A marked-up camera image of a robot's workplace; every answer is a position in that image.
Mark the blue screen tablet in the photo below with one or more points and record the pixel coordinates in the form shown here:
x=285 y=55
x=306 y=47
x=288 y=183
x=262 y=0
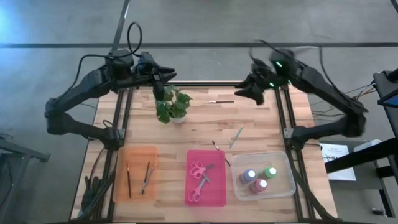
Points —
x=392 y=101

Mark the potted green plant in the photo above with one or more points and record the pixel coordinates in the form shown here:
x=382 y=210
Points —
x=174 y=109

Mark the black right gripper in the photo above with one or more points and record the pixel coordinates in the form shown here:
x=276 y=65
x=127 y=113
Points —
x=273 y=70

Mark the black brush orange bristles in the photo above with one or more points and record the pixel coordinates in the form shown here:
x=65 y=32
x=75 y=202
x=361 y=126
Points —
x=128 y=180

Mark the black side desk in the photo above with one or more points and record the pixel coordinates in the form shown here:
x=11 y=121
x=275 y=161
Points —
x=357 y=155

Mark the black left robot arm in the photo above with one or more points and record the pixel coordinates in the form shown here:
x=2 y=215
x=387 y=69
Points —
x=77 y=90

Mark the grey metal stand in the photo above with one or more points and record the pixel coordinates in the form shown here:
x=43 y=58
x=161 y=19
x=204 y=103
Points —
x=18 y=152

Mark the purple paint bottle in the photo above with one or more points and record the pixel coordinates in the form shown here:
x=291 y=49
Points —
x=247 y=176

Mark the red paint bottle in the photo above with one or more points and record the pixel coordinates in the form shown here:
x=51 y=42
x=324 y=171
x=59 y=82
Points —
x=258 y=186

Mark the silver mounting bracket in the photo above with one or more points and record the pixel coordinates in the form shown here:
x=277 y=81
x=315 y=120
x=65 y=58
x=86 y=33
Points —
x=288 y=132
x=121 y=133

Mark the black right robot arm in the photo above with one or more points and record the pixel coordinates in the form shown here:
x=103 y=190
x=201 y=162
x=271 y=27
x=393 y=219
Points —
x=326 y=90

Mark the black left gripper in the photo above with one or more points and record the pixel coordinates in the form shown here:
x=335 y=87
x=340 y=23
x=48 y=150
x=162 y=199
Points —
x=121 y=67

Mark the small black floor device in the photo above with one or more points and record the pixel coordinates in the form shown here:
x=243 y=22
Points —
x=379 y=212

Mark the orange translucent plastic bin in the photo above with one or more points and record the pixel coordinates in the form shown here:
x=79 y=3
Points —
x=136 y=189

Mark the white plastic container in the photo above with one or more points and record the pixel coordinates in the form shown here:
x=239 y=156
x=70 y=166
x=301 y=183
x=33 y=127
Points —
x=368 y=144

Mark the black brush silver ferrule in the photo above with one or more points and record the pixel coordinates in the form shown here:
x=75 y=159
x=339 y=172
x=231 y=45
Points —
x=224 y=101
x=145 y=179

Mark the pink translucent plastic bin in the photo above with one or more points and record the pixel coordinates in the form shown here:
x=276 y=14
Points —
x=214 y=193

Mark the black aluminium table frame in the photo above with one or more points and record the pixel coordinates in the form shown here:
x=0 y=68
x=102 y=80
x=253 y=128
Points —
x=202 y=84

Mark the green paint bottle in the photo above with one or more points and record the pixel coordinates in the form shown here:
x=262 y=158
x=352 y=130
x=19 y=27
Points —
x=268 y=173

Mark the clear plastic bin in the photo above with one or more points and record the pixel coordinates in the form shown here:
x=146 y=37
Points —
x=280 y=189

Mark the black spoolie brush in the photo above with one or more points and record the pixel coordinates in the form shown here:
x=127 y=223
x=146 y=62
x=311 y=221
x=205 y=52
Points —
x=219 y=151

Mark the white paper sheet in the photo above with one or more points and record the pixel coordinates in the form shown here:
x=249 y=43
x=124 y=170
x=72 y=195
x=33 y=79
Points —
x=342 y=174

